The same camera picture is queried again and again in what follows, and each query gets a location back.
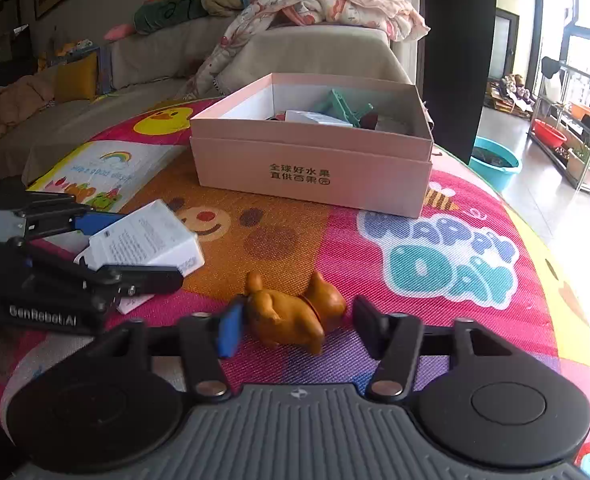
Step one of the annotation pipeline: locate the white power adapter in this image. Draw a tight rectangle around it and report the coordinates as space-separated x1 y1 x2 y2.
74 199 206 278

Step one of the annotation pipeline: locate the green plastic toy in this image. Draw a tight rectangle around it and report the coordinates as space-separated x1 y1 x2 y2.
310 89 376 128

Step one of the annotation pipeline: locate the white paper leaflet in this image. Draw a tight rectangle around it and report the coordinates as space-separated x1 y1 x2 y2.
117 292 156 316

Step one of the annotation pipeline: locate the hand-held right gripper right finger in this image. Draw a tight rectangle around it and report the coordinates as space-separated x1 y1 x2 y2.
352 296 528 403

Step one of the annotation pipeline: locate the green plush cushion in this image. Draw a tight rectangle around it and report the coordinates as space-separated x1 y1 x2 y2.
134 0 208 36

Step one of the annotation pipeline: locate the pink printed blanket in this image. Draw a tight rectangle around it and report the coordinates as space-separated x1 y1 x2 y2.
177 0 430 101

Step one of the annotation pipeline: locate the brown clutter pile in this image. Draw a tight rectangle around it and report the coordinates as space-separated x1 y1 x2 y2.
485 74 536 116

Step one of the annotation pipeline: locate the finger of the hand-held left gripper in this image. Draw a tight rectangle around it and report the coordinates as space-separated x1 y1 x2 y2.
7 239 184 312
0 190 126 242

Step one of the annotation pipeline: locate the children's picture book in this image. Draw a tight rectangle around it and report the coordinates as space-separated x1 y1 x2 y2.
27 140 188 213

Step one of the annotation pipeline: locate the teal plastic basin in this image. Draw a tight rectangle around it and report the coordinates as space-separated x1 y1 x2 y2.
469 136 523 192

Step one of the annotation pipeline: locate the beige sofa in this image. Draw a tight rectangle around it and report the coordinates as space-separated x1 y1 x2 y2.
0 25 418 186

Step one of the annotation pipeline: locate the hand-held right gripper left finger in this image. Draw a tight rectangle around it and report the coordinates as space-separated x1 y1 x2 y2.
82 305 248 403

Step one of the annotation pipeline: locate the black window frame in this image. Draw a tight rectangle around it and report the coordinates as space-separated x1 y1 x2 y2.
490 0 590 86

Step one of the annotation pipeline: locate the tan cloth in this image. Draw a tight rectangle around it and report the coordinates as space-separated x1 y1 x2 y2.
0 77 58 161

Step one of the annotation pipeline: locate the pink cardboard box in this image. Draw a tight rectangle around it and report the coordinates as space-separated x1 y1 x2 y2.
190 72 434 219

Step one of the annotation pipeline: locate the black and white bag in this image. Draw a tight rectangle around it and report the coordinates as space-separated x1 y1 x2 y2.
541 56 563 102

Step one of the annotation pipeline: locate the colourful play mat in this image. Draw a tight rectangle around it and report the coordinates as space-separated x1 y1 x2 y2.
0 97 590 480

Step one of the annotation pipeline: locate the yellow cushion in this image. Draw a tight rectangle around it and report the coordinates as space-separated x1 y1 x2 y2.
55 52 100 103

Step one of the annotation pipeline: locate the brown toy dog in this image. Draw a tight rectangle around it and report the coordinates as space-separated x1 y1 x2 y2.
245 270 348 356

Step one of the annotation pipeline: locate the pink plush toy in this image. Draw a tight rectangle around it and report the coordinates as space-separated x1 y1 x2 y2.
104 23 136 42

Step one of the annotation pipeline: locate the green potted plant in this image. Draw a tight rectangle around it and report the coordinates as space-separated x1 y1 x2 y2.
567 145 590 188

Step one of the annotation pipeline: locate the red plastic basin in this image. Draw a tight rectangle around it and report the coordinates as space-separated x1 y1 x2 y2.
532 119 568 148

